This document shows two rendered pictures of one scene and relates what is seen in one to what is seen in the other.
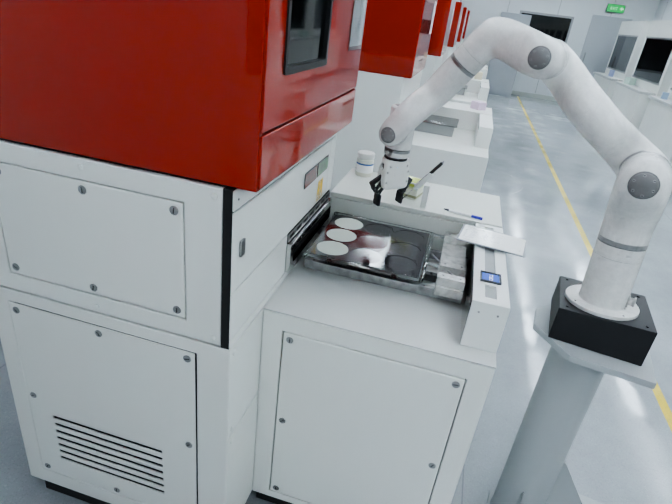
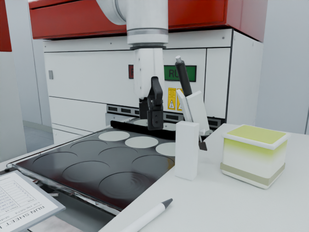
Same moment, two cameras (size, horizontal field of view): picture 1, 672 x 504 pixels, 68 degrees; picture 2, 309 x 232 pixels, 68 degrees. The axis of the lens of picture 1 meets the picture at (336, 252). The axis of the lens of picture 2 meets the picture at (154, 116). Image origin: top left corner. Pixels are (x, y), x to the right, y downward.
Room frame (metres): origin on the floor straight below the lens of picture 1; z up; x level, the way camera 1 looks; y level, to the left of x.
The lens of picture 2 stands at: (1.75, -0.61, 1.14)
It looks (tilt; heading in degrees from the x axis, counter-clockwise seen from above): 14 degrees down; 109
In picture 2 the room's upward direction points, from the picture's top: straight up
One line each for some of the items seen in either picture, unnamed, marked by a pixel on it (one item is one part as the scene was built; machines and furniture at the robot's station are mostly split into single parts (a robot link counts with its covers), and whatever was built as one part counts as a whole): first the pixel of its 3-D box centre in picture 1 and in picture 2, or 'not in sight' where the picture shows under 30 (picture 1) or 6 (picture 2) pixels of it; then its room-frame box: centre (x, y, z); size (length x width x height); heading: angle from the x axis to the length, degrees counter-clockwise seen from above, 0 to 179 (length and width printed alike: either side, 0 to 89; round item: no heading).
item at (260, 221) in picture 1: (291, 213); (116, 92); (1.34, 0.14, 1.02); 0.82 x 0.03 x 0.40; 168
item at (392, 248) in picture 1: (372, 242); (118, 154); (1.48, -0.12, 0.90); 0.34 x 0.34 x 0.01; 78
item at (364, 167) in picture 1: (365, 163); not in sight; (1.98, -0.07, 1.01); 0.07 x 0.07 x 0.10
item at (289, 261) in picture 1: (310, 231); (154, 133); (1.51, 0.09, 0.89); 0.44 x 0.02 x 0.10; 168
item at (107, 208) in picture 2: (427, 255); (58, 187); (1.44, -0.29, 0.90); 0.38 x 0.01 x 0.01; 168
